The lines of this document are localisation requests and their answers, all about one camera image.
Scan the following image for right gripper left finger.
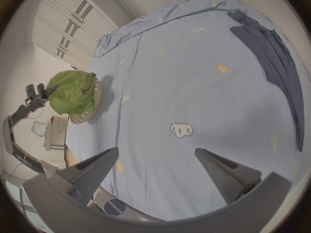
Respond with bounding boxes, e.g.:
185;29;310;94
56;147;119;207

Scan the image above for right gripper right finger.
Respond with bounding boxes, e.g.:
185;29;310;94
194;147;262;206

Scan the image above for green shorts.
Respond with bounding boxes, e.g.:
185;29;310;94
46;70;97;115

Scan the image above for round woven basket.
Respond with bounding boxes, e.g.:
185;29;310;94
69;78;102;125

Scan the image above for bed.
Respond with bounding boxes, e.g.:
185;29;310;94
64;0;311;221

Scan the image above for dark blue garment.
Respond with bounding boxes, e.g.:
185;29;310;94
227;11;305;153

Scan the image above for white wardrobe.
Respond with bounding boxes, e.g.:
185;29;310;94
33;0;117;71

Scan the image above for window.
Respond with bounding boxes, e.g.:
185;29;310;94
2;170;52;233

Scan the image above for pale blue quilt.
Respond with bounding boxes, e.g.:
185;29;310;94
93;0;241;59

